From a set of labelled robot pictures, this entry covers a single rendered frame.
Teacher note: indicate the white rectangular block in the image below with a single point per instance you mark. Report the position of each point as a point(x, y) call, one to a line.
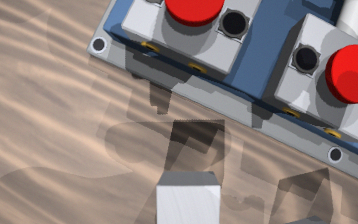
point(188, 198)

